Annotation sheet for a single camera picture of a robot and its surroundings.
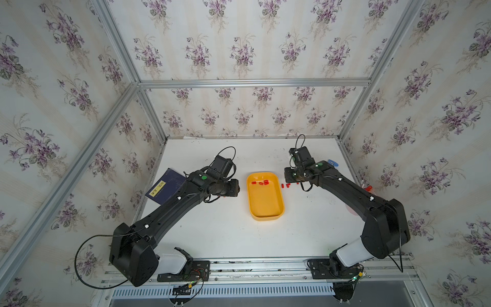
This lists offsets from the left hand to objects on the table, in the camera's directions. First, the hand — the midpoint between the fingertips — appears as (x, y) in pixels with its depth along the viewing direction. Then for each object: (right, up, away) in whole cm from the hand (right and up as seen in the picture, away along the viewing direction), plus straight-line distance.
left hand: (238, 190), depth 79 cm
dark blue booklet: (-35, 0, +13) cm, 37 cm away
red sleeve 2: (+25, -1, +20) cm, 32 cm away
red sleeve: (+22, -1, +20) cm, 30 cm away
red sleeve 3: (+14, 0, +20) cm, 24 cm away
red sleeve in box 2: (+11, 0, +20) cm, 23 cm away
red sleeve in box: (+7, 0, +20) cm, 21 cm away
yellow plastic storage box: (+13, -8, +13) cm, 20 cm away
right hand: (+23, +5, +9) cm, 25 cm away
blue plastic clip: (+53, +10, +29) cm, 61 cm away
